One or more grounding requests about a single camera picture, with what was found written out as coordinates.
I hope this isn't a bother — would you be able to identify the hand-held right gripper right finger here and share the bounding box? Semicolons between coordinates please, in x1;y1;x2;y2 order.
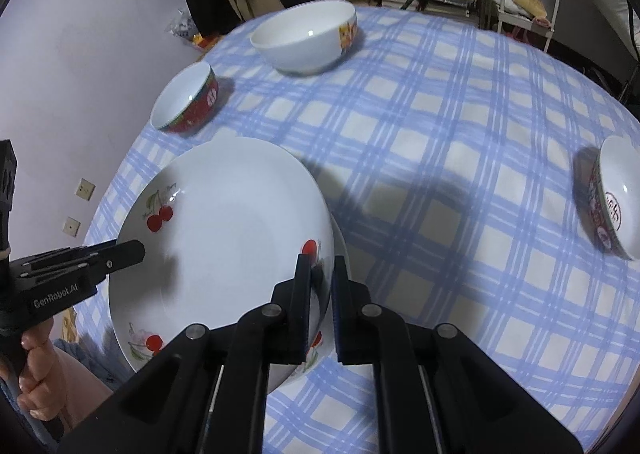
330;255;585;454

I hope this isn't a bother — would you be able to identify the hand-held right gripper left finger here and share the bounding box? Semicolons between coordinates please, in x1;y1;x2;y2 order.
59;253;315;454

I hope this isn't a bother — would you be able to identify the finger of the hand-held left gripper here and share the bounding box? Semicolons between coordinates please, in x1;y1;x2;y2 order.
20;239;147;285

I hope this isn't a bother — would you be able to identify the small red-sided bowl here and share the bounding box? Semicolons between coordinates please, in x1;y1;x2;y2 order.
150;61;220;135

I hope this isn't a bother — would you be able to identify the large white bowl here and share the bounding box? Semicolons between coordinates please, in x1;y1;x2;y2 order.
250;0;359;76

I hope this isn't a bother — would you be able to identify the small red patterned bowl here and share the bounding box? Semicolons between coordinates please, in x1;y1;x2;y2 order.
586;134;640;262

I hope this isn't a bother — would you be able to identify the person's left forearm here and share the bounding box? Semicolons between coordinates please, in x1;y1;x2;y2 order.
52;344;116;435

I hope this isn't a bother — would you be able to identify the person's left hand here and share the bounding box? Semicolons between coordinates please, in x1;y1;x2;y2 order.
17;320;69;420

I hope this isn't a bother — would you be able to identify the blue checkered tablecloth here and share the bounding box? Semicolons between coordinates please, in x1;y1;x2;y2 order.
82;4;640;454

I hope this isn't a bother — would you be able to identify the printed plastic bag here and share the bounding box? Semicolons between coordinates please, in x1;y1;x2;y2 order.
165;9;201;42

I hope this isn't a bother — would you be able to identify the pink plastic object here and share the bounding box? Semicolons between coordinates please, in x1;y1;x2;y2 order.
505;26;538;47

